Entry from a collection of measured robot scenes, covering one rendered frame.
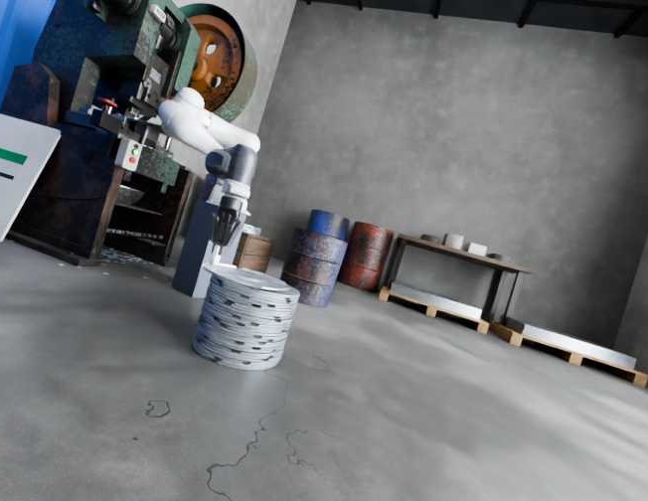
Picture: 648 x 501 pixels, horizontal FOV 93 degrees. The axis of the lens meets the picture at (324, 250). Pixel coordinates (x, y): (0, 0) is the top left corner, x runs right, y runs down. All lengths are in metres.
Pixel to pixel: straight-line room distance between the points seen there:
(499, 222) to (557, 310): 1.39
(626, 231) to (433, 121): 2.91
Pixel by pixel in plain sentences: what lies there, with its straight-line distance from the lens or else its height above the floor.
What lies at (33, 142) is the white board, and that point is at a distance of 2.18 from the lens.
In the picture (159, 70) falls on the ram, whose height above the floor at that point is 1.11.
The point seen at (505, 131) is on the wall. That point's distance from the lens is 5.36.
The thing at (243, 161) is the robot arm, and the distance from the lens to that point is 1.09.
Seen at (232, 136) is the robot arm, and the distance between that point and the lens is 1.60.
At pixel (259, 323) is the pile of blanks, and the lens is 0.92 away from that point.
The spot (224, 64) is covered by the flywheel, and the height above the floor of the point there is 1.40.
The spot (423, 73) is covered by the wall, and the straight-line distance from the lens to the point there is 5.61.
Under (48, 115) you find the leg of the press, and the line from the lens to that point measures 2.21.
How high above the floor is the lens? 0.40
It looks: 1 degrees down
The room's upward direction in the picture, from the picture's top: 17 degrees clockwise
